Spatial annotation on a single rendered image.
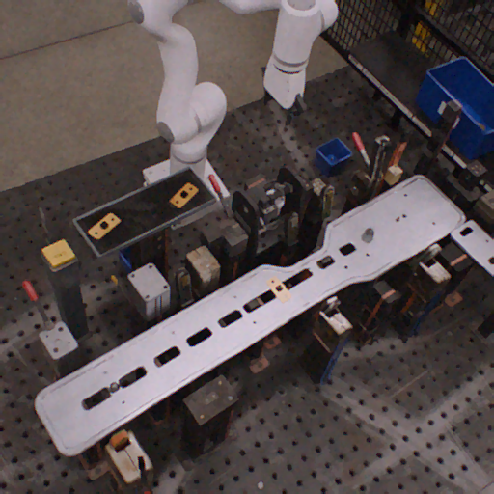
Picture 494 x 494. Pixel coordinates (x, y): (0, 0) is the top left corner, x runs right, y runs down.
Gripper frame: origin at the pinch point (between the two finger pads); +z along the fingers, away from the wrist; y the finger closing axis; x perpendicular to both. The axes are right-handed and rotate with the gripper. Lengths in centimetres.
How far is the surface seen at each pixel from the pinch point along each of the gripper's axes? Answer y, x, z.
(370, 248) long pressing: 28, 21, 45
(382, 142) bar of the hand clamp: 9.0, 35.8, 24.4
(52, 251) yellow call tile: -10, -61, 29
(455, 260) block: 45, 42, 47
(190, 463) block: 45, -53, 74
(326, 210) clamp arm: 11.2, 17.6, 43.0
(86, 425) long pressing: 29, -74, 45
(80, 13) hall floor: -216, 47, 144
